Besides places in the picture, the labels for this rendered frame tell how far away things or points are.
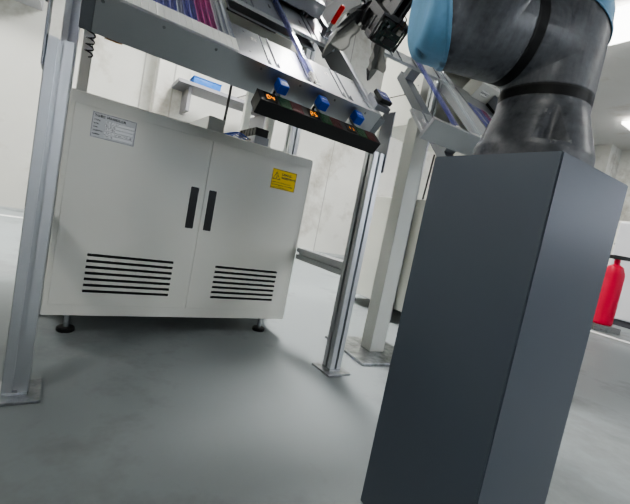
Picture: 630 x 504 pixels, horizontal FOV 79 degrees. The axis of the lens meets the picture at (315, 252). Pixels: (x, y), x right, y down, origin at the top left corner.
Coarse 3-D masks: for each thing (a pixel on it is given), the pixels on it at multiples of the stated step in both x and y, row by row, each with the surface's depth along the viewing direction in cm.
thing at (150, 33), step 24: (96, 0) 65; (120, 0) 66; (96, 24) 68; (120, 24) 69; (144, 24) 70; (168, 24) 71; (144, 48) 73; (168, 48) 74; (192, 48) 75; (216, 48) 76; (216, 72) 80; (240, 72) 81; (264, 72) 83; (288, 72) 85; (288, 96) 89; (312, 96) 91; (336, 96) 93
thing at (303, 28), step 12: (228, 0) 112; (240, 0) 105; (252, 0) 110; (264, 0) 116; (240, 12) 111; (252, 12) 116; (264, 12) 109; (276, 12) 115; (288, 12) 121; (264, 24) 115; (276, 24) 121; (300, 24) 120; (312, 24) 127; (288, 36) 120; (300, 36) 126; (312, 36) 119; (312, 48) 125
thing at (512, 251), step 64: (448, 192) 54; (512, 192) 46; (576, 192) 44; (448, 256) 52; (512, 256) 45; (576, 256) 47; (448, 320) 51; (512, 320) 44; (576, 320) 50; (448, 384) 50; (512, 384) 44; (384, 448) 58; (448, 448) 49; (512, 448) 47
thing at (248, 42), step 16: (240, 32) 91; (240, 48) 85; (256, 48) 90; (272, 48) 95; (272, 64) 89; (288, 64) 94; (320, 80) 99; (336, 80) 106; (352, 80) 113; (352, 96) 105
